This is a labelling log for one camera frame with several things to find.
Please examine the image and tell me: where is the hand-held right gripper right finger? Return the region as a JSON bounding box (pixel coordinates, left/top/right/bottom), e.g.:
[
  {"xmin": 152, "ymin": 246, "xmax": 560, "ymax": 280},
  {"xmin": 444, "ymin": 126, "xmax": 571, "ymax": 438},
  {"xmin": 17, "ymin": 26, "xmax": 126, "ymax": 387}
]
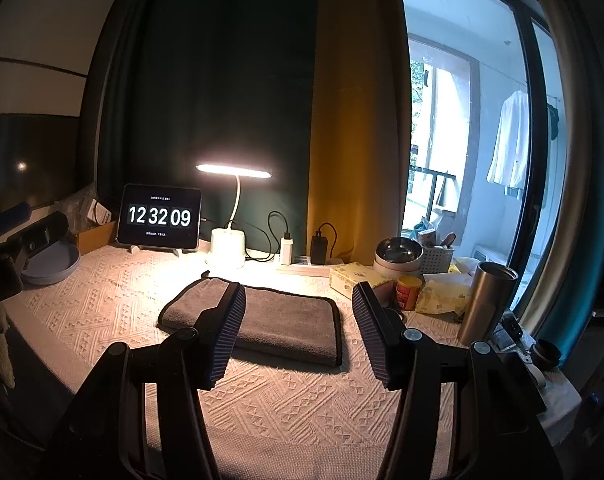
[{"xmin": 352, "ymin": 281, "xmax": 563, "ymax": 480}]

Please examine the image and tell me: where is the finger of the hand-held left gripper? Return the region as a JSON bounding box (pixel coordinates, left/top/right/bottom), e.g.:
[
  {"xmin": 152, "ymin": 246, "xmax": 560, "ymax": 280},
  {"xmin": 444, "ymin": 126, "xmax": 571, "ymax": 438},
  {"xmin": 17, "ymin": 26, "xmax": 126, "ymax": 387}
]
[
  {"xmin": 0, "ymin": 202, "xmax": 31, "ymax": 233},
  {"xmin": 4, "ymin": 211, "xmax": 72, "ymax": 273}
]

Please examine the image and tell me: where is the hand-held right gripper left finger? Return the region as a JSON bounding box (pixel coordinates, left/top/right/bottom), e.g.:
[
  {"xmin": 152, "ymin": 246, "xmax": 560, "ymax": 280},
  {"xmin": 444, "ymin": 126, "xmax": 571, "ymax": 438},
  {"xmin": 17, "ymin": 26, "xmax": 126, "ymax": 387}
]
[{"xmin": 47, "ymin": 281, "xmax": 247, "ymax": 480}]

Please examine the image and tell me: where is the grey towel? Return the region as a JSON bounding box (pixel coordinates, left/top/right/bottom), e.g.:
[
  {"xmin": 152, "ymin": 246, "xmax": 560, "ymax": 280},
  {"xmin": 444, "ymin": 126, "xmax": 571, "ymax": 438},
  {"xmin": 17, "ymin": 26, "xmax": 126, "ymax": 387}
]
[{"xmin": 157, "ymin": 271, "xmax": 344, "ymax": 367}]

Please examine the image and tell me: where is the grey-blue bowl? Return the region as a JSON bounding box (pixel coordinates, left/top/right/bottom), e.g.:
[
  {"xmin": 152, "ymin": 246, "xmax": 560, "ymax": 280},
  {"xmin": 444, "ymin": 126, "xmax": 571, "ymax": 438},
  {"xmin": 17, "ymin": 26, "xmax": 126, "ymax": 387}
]
[{"xmin": 21, "ymin": 241, "xmax": 81, "ymax": 286}]

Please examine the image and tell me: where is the clear plastic bag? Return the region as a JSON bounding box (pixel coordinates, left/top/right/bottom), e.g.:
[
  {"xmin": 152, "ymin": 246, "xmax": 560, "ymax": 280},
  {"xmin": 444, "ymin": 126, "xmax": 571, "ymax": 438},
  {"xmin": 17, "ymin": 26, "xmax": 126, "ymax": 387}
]
[{"xmin": 56, "ymin": 184, "xmax": 119, "ymax": 237}]

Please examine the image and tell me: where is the cardboard box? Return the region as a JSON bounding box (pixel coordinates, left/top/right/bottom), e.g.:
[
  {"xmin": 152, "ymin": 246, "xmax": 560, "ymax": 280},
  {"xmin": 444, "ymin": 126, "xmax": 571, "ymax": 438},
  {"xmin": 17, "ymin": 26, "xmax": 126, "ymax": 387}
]
[{"xmin": 75, "ymin": 220, "xmax": 119, "ymax": 255}]

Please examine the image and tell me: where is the small orange jar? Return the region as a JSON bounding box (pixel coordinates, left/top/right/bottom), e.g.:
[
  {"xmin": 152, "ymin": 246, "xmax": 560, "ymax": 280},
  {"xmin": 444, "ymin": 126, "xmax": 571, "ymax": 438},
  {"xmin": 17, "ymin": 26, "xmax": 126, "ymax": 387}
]
[{"xmin": 395, "ymin": 275, "xmax": 426, "ymax": 311}]

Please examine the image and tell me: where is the yellow tissue box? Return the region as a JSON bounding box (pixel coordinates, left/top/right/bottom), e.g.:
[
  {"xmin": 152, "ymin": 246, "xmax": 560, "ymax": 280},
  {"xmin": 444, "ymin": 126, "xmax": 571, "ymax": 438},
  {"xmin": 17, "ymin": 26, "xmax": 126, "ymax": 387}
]
[{"xmin": 328, "ymin": 262, "xmax": 392, "ymax": 302}]

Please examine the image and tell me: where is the white bowl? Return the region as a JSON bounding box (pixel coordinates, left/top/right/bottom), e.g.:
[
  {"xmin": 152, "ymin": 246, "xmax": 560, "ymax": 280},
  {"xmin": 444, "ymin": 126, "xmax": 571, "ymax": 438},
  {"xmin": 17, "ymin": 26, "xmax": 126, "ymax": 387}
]
[{"xmin": 373, "ymin": 255, "xmax": 426, "ymax": 278}]

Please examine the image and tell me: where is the yellow snack packet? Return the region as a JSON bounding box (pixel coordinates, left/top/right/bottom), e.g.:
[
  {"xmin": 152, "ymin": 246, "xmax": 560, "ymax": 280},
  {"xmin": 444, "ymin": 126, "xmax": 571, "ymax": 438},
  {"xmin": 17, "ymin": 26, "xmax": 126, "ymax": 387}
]
[{"xmin": 414, "ymin": 274, "xmax": 476, "ymax": 317}]

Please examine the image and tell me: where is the white desk lamp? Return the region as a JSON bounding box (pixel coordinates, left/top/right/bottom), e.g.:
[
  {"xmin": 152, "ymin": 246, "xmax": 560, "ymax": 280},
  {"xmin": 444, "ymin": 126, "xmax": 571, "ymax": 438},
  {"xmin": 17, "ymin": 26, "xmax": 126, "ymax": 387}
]
[{"xmin": 195, "ymin": 161, "xmax": 273, "ymax": 269}]

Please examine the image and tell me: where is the white utensil basket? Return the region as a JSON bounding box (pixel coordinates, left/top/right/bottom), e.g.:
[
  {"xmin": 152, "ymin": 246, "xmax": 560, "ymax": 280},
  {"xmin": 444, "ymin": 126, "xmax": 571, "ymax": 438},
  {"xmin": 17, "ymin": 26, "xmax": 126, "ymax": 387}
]
[{"xmin": 416, "ymin": 244, "xmax": 456, "ymax": 278}]

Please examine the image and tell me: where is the white power strip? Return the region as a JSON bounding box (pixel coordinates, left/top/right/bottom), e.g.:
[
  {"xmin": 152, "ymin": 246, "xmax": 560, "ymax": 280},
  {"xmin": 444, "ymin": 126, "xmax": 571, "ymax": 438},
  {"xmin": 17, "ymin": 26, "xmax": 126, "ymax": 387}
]
[{"xmin": 276, "ymin": 256, "xmax": 344, "ymax": 279}]

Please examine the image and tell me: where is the cream textured tablecloth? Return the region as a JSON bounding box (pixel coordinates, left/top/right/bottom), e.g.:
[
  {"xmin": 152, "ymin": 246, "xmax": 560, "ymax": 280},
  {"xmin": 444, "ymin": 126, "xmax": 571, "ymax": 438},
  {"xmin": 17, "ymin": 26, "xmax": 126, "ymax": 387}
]
[{"xmin": 6, "ymin": 246, "xmax": 583, "ymax": 467}]

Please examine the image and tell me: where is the steel tumbler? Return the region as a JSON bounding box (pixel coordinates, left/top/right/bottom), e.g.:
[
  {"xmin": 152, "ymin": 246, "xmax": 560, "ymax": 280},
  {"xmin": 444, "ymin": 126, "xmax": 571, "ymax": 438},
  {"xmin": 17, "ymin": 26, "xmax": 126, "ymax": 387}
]
[{"xmin": 457, "ymin": 261, "xmax": 519, "ymax": 346}]

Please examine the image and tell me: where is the black tablet with clock display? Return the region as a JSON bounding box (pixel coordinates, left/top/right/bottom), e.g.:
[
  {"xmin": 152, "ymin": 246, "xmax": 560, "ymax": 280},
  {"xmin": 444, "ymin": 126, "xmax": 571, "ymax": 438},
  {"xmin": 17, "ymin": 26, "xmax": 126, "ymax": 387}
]
[{"xmin": 116, "ymin": 183, "xmax": 203, "ymax": 251}]

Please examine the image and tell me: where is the mustard yellow curtain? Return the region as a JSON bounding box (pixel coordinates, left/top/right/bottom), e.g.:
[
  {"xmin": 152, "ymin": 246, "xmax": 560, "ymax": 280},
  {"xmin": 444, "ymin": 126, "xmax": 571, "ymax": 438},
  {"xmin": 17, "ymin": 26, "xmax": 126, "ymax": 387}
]
[{"xmin": 307, "ymin": 0, "xmax": 414, "ymax": 267}]

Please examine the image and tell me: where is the teal curtain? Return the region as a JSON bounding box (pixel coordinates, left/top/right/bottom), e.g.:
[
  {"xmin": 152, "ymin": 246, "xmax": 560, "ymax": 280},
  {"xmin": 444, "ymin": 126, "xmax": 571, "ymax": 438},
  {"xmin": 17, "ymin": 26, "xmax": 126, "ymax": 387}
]
[{"xmin": 536, "ymin": 85, "xmax": 599, "ymax": 353}]

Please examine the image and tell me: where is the dark green curtain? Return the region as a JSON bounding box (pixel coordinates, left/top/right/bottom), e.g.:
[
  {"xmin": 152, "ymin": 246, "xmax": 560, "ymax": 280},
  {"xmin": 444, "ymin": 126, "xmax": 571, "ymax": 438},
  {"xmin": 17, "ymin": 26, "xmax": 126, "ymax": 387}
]
[{"xmin": 81, "ymin": 0, "xmax": 319, "ymax": 263}]

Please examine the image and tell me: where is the white hanging shirt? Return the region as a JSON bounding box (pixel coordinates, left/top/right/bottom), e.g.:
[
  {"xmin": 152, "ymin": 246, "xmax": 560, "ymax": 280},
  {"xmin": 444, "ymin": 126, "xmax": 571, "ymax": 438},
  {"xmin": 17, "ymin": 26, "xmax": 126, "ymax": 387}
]
[{"xmin": 486, "ymin": 90, "xmax": 531, "ymax": 190}]

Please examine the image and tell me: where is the dark hanging garment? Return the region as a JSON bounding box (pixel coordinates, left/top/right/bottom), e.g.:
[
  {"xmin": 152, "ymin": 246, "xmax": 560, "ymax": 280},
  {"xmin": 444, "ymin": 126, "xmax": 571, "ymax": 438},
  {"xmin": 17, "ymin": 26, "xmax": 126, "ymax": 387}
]
[{"xmin": 546, "ymin": 102, "xmax": 561, "ymax": 142}]

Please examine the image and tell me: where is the black charger cable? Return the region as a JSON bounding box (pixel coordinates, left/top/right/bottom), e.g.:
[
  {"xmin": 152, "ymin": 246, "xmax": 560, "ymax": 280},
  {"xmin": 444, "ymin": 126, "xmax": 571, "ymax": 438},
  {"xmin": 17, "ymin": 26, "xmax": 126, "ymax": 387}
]
[
  {"xmin": 316, "ymin": 223, "xmax": 340, "ymax": 261},
  {"xmin": 246, "ymin": 211, "xmax": 291, "ymax": 263}
]

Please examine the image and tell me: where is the black camera lens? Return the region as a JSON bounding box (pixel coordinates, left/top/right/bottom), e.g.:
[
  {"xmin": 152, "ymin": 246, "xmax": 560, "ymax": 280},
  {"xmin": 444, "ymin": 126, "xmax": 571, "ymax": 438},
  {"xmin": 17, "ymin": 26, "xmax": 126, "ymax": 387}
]
[{"xmin": 531, "ymin": 338, "xmax": 563, "ymax": 370}]

